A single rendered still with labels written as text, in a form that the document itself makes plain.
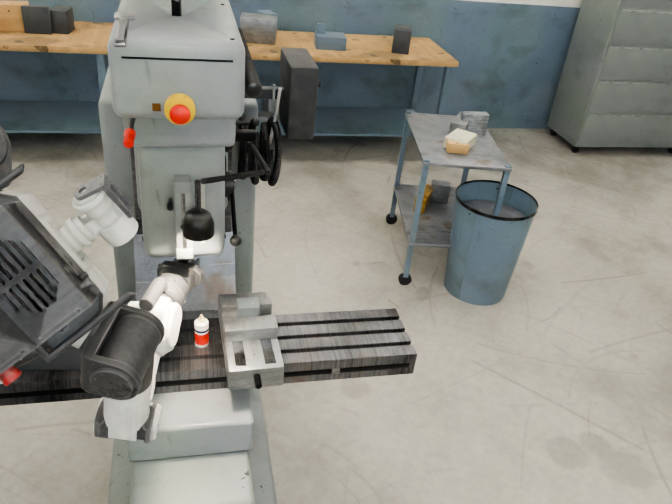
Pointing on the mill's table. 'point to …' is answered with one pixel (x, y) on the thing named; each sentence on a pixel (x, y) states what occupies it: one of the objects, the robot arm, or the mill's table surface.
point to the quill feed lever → (232, 212)
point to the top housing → (178, 59)
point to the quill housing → (174, 164)
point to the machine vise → (243, 372)
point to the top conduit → (250, 73)
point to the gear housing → (176, 134)
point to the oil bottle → (201, 332)
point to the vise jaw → (250, 328)
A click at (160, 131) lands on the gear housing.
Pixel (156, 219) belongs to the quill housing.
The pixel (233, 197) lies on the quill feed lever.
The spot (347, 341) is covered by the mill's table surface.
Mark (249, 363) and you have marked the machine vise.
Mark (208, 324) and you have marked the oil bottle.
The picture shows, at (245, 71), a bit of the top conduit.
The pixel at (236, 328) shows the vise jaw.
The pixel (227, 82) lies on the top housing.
